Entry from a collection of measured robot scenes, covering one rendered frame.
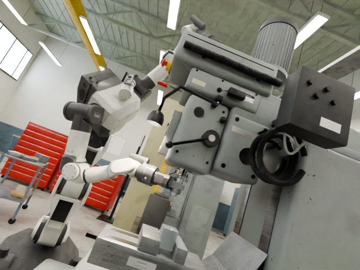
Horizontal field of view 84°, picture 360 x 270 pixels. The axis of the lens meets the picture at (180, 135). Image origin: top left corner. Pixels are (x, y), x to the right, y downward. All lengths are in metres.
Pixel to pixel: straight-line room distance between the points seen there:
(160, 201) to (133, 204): 1.50
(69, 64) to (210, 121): 11.38
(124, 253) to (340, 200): 0.76
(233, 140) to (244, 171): 0.13
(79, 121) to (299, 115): 0.89
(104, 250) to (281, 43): 1.13
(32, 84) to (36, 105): 1.11
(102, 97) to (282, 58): 0.92
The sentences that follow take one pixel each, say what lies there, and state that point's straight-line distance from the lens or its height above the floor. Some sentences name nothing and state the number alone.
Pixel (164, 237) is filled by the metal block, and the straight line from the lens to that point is 0.72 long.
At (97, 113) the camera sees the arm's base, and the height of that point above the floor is 1.42.
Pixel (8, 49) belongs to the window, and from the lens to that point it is 11.45.
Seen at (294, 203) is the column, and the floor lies 1.32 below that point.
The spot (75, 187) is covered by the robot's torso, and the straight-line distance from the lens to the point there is 1.42.
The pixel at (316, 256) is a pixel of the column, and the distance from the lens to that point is 0.90.
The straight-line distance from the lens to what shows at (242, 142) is 0.87.
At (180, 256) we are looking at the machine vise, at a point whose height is 1.05.
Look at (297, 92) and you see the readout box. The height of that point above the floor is 1.62.
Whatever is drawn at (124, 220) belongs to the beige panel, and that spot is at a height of 0.64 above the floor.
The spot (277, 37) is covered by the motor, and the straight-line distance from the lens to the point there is 1.21.
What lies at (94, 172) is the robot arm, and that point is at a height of 1.16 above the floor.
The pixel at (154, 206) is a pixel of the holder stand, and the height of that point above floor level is 1.09.
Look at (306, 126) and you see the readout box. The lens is 0.71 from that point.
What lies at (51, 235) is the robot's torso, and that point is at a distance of 1.60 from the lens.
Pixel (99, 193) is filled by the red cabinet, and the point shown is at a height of 0.41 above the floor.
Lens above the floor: 1.24
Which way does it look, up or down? 14 degrees up
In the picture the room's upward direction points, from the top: 20 degrees clockwise
